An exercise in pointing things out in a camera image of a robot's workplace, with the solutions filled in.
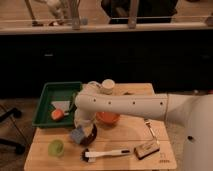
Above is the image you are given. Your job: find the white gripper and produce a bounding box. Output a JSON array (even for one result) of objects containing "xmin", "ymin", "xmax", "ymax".
[{"xmin": 74, "ymin": 108, "xmax": 95, "ymax": 127}]

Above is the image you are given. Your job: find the blue sponge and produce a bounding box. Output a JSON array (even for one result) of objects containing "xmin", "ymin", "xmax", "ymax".
[{"xmin": 70, "ymin": 126, "xmax": 85, "ymax": 144}]

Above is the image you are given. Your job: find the dark purple bowl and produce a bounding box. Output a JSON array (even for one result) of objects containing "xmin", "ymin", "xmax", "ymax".
[{"xmin": 81, "ymin": 125, "xmax": 97, "ymax": 146}]

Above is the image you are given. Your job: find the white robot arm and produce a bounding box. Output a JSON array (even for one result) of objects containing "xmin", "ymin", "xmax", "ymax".
[{"xmin": 74, "ymin": 91, "xmax": 213, "ymax": 171}]

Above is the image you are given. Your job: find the orange bowl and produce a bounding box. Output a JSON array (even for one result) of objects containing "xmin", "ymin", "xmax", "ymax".
[{"xmin": 96, "ymin": 112, "xmax": 120, "ymax": 125}]

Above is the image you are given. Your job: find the grey cloth in tray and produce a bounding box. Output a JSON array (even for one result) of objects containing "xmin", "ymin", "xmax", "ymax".
[{"xmin": 52, "ymin": 101, "xmax": 72, "ymax": 112}]

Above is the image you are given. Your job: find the orange carrot toy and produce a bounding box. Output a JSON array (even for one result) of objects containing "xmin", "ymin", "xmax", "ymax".
[{"xmin": 51, "ymin": 109, "xmax": 64, "ymax": 121}]

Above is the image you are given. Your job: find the green plastic tray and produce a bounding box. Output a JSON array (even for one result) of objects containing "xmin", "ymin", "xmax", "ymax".
[{"xmin": 32, "ymin": 82, "xmax": 82, "ymax": 128}]

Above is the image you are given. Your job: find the green plastic cup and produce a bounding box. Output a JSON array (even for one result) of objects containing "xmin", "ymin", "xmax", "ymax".
[{"xmin": 48, "ymin": 140, "xmax": 64, "ymax": 157}]

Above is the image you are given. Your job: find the white cup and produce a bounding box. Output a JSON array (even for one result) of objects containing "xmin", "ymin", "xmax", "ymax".
[{"xmin": 101, "ymin": 79, "xmax": 115, "ymax": 94}]

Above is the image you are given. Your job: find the metal fork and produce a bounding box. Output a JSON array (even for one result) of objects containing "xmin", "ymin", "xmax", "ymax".
[{"xmin": 144, "ymin": 118, "xmax": 157, "ymax": 140}]

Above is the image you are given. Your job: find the black office chair base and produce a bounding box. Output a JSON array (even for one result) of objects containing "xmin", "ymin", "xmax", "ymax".
[{"xmin": 0, "ymin": 105, "xmax": 27, "ymax": 155}]

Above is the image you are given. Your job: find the brown scrub brush block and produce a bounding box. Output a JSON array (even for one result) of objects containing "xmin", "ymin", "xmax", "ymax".
[{"xmin": 134, "ymin": 140, "xmax": 160, "ymax": 160}]

